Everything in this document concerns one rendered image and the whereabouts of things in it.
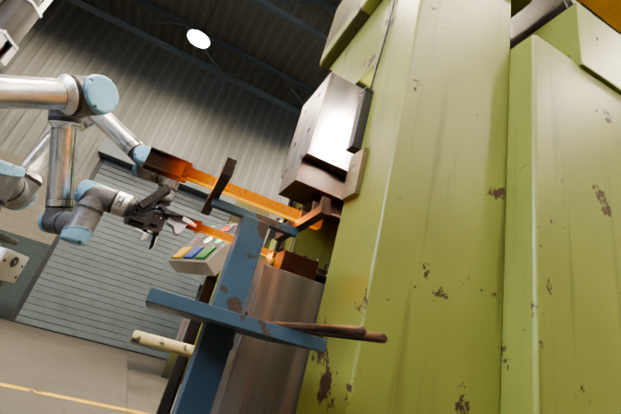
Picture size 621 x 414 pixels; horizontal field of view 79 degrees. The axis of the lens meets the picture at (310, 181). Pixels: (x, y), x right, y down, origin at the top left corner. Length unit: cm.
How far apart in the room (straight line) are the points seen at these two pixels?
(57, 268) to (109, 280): 99
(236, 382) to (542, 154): 113
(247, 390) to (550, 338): 79
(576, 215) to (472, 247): 37
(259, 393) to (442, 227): 66
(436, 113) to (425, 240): 43
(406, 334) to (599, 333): 59
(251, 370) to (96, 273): 822
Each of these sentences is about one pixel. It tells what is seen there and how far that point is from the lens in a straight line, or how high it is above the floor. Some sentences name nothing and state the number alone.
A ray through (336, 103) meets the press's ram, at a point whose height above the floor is 163.
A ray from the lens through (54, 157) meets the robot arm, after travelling 140.
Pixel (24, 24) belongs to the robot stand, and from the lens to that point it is 167.
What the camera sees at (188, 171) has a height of 99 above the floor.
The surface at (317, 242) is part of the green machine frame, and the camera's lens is 165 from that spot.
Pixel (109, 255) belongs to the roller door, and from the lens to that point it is 926.
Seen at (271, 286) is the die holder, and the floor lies 86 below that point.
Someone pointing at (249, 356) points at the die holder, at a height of 67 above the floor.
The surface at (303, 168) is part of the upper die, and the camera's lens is 141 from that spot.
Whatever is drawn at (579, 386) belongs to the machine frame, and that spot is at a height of 81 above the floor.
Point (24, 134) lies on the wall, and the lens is 1022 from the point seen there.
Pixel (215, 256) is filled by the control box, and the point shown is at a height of 100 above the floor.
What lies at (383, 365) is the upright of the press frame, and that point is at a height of 73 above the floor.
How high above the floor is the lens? 69
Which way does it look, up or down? 25 degrees up
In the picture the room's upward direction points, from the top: 16 degrees clockwise
